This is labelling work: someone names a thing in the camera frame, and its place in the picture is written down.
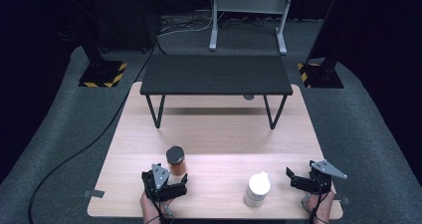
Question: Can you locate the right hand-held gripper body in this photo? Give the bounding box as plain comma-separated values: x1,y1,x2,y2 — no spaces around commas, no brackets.
308,159,348,194

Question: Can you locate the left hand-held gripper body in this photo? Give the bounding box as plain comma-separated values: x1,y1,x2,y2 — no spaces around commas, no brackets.
141,163,177,202

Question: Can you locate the orange spice jar black lid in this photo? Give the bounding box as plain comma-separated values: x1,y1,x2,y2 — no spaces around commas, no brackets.
165,145,188,177

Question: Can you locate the white plastic bottle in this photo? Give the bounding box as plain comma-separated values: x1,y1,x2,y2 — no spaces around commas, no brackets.
243,170,272,209

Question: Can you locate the black shelf with metal legs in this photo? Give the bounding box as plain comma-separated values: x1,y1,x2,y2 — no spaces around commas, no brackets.
139,54,295,130

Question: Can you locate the person's right hand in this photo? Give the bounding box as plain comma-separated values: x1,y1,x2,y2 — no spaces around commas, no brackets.
302,189,336,224

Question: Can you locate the person's left hand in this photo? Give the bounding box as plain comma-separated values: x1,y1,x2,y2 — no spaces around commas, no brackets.
139,191,175,224

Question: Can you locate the grey tape strip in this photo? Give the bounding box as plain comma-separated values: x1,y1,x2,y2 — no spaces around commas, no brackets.
332,194,351,205
83,188,106,199

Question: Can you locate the grey metal stand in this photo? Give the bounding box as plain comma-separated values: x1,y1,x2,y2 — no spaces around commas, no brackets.
208,0,296,56

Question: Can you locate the right hand-held gripper cable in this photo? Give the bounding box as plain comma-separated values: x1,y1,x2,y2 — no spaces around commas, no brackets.
301,183,333,224

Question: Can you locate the hand-held gripper cable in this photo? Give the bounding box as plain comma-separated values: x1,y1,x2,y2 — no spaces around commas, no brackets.
144,180,175,224
301,183,333,224

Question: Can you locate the left hand-held gripper cable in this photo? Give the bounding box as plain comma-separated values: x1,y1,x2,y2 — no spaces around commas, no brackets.
144,180,175,224

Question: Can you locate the long black floor cable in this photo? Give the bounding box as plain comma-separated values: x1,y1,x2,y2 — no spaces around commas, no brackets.
27,44,157,224

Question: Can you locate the black post with striped base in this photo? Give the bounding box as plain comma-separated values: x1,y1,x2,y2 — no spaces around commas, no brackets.
78,24,128,89
297,0,345,90

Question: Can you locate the bundle of floor cables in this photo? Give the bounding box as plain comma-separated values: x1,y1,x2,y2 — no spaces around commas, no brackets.
155,14,214,39

